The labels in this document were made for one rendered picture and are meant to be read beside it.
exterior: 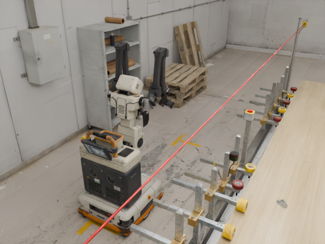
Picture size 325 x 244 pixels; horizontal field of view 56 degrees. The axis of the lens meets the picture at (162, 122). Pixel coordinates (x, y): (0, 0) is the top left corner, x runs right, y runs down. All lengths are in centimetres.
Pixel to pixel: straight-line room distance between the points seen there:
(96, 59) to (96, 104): 69
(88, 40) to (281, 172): 302
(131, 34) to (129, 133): 238
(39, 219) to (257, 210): 222
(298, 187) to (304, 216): 30
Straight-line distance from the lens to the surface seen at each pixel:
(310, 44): 974
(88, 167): 297
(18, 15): 394
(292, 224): 209
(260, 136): 337
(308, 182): 247
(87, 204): 314
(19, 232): 344
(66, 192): 374
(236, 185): 227
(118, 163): 268
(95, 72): 448
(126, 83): 283
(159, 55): 279
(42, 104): 426
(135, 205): 302
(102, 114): 466
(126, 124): 296
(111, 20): 476
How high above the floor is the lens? 227
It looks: 26 degrees down
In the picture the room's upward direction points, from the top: straight up
